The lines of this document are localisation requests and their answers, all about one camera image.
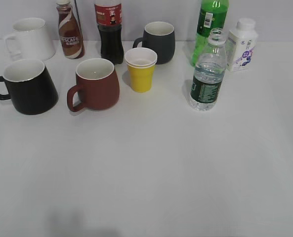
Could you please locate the dark grey ceramic mug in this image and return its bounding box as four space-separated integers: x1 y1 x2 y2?
132 21 175 64

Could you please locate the Nescafe coffee bottle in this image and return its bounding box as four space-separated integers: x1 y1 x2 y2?
56 0 85 59

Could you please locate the cola bottle red label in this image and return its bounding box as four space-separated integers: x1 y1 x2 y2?
94 0 124 65

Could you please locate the red-brown ceramic mug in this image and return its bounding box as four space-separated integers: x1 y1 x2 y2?
67 58 120 113

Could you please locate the yellow paper cup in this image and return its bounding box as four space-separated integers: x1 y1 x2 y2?
125 47 158 93

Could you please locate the white milk carton bottle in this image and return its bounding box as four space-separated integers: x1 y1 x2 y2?
226 18 258 72

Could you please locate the black ceramic mug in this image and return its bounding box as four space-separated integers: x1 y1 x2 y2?
0 59 58 115

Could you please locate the green soda bottle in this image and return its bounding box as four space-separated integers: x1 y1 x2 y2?
192 0 229 66

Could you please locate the clear water bottle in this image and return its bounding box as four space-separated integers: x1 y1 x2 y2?
189 28 226 111

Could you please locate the white ceramic mug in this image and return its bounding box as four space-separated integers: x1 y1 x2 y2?
3 17 56 61

